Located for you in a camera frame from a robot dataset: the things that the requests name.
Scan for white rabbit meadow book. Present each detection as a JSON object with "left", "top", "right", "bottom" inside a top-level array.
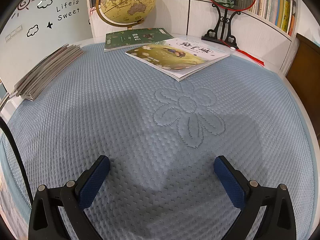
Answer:
[{"left": 125, "top": 37, "right": 230, "bottom": 81}]

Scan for dark green book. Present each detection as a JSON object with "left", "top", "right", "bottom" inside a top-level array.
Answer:
[{"left": 104, "top": 28, "right": 174, "bottom": 52}]

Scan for stack of organized books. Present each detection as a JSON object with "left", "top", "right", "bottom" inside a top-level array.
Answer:
[{"left": 12, "top": 44, "right": 84, "bottom": 101}]

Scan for blue quilted table mat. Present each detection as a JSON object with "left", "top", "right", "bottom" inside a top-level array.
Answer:
[{"left": 8, "top": 44, "right": 318, "bottom": 239}]

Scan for red tassel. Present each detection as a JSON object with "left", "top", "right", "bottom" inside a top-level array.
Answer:
[{"left": 218, "top": 39, "right": 265, "bottom": 67}]

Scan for white bookshelf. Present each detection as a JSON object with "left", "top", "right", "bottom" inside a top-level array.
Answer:
[{"left": 85, "top": 0, "right": 299, "bottom": 74}]

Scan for yellow desk globe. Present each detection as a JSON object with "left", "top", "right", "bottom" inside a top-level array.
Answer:
[{"left": 95, "top": 0, "right": 156, "bottom": 30}]

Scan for black cable left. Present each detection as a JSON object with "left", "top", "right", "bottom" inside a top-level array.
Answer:
[{"left": 0, "top": 115, "right": 34, "bottom": 207}]

